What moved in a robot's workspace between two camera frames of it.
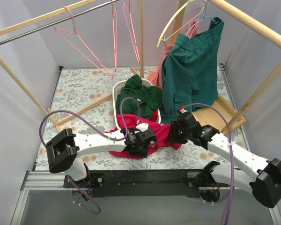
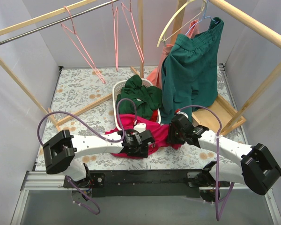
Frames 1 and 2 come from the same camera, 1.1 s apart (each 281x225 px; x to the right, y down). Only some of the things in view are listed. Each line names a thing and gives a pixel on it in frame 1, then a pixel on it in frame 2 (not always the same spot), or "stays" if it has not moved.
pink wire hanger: (107, 71) to (73, 31)
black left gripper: (149, 138) stays
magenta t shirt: (129, 121) stays
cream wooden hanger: (160, 39) stays
